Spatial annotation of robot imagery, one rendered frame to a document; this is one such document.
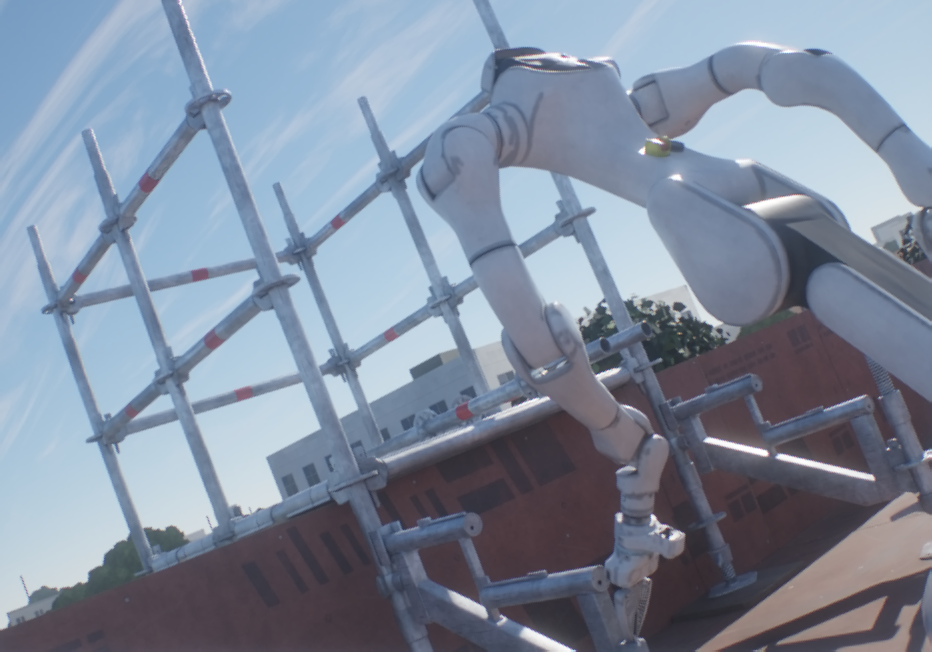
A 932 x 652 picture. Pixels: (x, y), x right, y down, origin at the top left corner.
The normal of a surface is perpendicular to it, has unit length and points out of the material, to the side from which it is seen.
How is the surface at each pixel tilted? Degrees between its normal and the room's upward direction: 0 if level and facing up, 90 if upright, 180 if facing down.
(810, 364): 90
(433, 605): 90
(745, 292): 96
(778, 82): 92
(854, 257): 53
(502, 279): 100
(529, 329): 116
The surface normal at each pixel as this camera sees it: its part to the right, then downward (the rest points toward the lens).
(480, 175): 0.49, -0.15
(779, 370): 0.56, -0.33
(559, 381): 0.01, 0.58
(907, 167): -0.85, 0.11
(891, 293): 0.18, -0.80
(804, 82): -0.60, 0.23
